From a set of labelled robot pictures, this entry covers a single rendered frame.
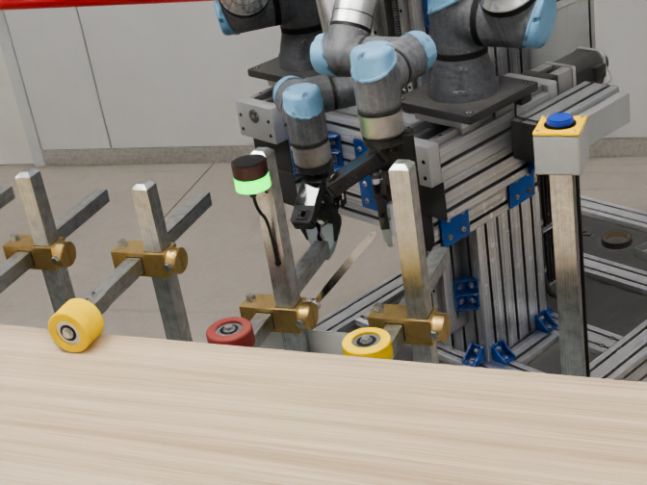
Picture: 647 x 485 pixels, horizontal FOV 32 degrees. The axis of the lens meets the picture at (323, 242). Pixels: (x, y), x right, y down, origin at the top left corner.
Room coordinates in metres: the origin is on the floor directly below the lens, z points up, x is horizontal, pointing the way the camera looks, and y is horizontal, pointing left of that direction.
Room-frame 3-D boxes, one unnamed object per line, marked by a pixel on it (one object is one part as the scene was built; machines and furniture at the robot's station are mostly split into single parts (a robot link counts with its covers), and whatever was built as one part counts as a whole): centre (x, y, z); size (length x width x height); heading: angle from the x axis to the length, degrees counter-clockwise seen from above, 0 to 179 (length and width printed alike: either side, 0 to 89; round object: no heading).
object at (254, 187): (1.76, 0.10, 1.14); 0.06 x 0.06 x 0.02
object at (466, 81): (2.29, -0.35, 1.09); 0.15 x 0.15 x 0.10
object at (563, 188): (1.58, -0.38, 0.93); 0.05 x 0.04 x 0.45; 64
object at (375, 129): (1.80, -0.13, 1.19); 0.08 x 0.08 x 0.05
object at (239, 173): (1.76, 0.10, 1.16); 0.06 x 0.06 x 0.02
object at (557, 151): (1.58, -0.38, 1.18); 0.07 x 0.07 x 0.08; 64
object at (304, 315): (1.81, 0.10, 0.85); 0.13 x 0.06 x 0.05; 64
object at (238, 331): (1.68, 0.18, 0.85); 0.08 x 0.08 x 0.11
